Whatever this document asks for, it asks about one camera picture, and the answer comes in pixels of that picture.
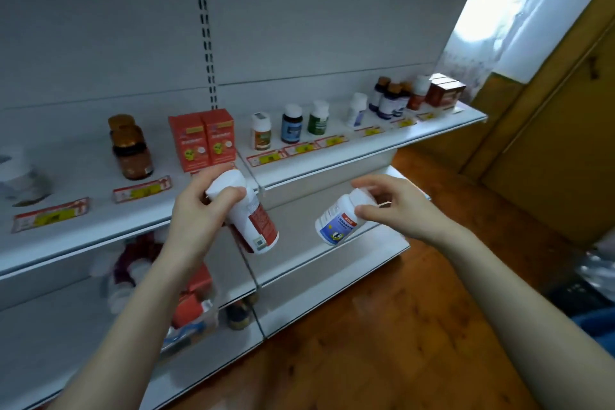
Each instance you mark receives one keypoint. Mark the person's left hand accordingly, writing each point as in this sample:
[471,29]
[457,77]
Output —
[192,222]

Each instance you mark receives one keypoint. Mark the person's right hand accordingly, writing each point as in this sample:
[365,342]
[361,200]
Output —
[408,210]

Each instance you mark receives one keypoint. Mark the person's left thumb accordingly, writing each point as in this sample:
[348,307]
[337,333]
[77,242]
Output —
[228,198]

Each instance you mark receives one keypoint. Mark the person's right thumb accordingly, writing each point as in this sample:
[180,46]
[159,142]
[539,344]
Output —
[367,213]

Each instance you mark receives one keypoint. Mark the white bottle with blue label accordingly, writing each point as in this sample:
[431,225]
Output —
[336,224]

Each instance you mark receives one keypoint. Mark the white bottle with red label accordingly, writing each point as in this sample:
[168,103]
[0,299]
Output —
[257,224]

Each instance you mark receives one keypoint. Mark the person's right forearm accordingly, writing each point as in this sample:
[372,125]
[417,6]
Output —
[519,328]

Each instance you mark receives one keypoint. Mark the person's left forearm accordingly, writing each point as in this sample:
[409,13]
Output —
[129,337]

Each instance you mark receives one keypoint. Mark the red medicine box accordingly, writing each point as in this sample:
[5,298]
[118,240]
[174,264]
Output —
[220,136]
[190,143]

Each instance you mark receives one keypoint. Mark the white bottle with orange label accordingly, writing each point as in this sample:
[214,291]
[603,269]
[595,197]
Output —
[261,132]

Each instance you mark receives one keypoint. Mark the row of red price tags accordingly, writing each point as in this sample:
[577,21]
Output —
[141,189]

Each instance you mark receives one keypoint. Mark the dark bottle with blue label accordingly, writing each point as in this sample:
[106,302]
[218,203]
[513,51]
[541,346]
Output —
[291,125]

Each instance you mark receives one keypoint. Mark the small white bottle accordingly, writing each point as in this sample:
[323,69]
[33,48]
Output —
[357,112]

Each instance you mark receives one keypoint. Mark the amber bottle with gold cap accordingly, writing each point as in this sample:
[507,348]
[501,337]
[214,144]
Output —
[120,122]
[132,155]

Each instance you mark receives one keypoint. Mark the white-capped bottle with green label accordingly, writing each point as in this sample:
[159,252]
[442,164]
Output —
[318,118]

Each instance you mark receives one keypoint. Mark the red packet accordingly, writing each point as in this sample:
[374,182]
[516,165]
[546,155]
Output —
[190,304]

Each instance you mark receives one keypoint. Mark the dark bottle with brown cap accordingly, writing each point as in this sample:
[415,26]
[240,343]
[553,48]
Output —
[405,97]
[389,102]
[377,92]

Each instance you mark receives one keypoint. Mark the small dark bottle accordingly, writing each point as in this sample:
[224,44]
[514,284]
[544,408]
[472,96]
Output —
[239,313]

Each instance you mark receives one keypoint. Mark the white bottle with maroon label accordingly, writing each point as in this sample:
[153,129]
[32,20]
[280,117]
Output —
[127,270]

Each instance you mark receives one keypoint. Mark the orange bottle with white cap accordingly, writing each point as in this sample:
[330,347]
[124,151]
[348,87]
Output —
[418,93]

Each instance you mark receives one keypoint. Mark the blue and white box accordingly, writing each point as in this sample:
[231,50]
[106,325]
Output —
[187,330]

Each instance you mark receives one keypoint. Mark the brown medicine box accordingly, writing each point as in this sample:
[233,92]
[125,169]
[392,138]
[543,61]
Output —
[444,92]

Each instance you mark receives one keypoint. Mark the yellow wooden door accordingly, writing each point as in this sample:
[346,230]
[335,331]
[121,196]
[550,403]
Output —
[552,160]

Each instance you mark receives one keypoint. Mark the white metal shelf unit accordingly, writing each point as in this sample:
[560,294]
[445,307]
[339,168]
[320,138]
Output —
[336,15]

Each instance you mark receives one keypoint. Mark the white blurry jar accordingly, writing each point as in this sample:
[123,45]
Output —
[21,179]

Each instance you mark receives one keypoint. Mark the silver plastic bag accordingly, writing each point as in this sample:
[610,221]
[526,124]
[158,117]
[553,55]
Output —
[598,265]

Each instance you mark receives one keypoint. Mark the blue cloth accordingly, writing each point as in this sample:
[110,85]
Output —
[598,330]

